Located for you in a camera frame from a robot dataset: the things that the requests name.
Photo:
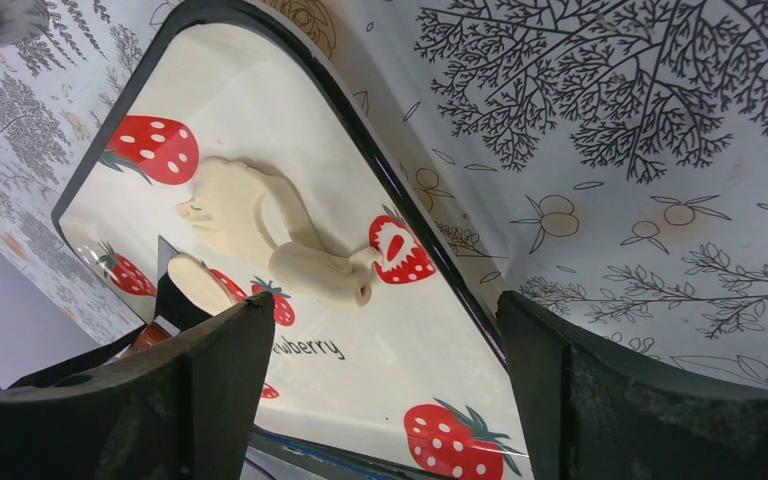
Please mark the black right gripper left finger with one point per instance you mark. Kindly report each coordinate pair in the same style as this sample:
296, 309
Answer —
181, 409

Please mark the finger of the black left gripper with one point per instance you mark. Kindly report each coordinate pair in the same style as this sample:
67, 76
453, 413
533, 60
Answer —
102, 355

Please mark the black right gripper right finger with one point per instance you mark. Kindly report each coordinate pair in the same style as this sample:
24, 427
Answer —
592, 409

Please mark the round cut dough wrapper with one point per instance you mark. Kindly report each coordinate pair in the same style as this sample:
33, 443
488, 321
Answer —
201, 287

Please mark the small dough piece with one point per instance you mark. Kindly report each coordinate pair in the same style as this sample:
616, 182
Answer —
239, 211

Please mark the square strawberry ceramic plate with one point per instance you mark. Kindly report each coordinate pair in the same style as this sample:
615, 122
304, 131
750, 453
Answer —
414, 377

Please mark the floral patterned tablecloth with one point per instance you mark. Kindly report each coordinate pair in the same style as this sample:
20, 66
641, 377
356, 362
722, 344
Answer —
607, 158

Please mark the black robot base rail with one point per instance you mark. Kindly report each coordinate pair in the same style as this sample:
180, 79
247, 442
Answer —
273, 455

